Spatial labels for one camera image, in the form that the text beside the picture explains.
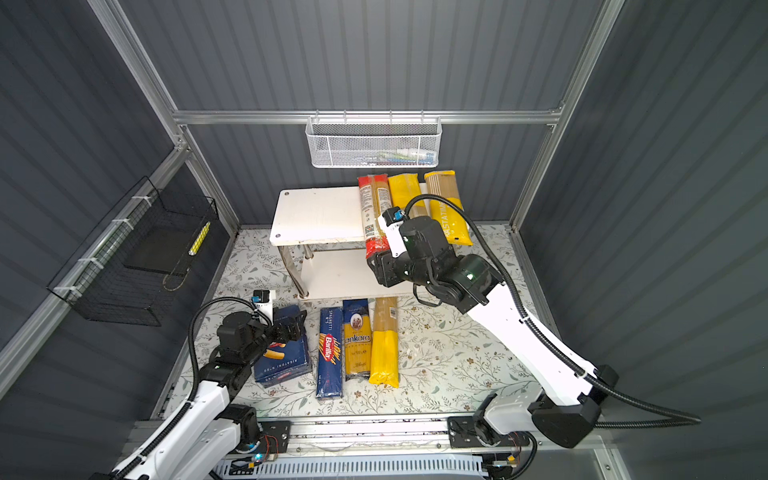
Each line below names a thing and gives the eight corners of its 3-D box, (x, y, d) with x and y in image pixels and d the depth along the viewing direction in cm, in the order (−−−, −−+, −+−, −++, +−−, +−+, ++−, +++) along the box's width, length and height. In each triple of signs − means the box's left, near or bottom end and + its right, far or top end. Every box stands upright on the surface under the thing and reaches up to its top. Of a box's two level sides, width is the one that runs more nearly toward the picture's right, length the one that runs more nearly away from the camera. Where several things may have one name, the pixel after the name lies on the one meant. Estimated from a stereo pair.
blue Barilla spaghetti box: (317, 400, 81) (314, 396, 78) (322, 314, 98) (319, 308, 95) (342, 397, 81) (340, 393, 78) (342, 312, 98) (340, 306, 95)
